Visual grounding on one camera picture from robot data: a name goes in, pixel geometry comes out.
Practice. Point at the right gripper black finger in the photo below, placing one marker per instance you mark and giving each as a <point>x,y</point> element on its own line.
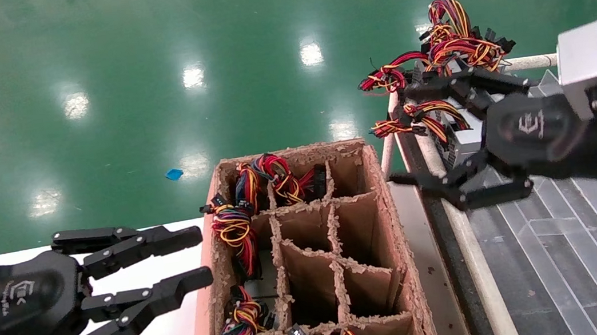
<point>486,192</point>
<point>438,88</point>

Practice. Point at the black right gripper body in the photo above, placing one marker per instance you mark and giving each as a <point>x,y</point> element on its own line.
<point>535,127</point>

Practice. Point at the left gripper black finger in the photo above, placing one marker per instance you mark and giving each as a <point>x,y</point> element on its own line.
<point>176,290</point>
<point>169,239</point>

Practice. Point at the grey vented power supply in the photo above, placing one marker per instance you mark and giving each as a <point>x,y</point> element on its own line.
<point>387,77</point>

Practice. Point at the blue scrap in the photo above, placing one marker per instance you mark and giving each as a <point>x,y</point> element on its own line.
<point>174,174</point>

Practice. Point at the white horizontal rack pipe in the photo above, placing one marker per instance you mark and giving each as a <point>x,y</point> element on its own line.
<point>538,61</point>

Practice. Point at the white short rack pipe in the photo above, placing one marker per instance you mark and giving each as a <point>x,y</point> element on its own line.
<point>388,153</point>

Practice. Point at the white long rack pipe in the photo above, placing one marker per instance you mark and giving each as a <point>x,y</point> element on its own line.
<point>491,292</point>

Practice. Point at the clear plastic rack bed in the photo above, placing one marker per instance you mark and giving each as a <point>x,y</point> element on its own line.
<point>577,269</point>

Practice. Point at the brown cardboard divider box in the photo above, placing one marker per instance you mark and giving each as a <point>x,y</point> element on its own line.
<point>348,169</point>

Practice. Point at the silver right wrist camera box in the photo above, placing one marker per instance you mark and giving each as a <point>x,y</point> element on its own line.
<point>587,60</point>

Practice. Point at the black rack side rail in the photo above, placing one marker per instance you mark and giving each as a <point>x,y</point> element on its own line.
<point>464,284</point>

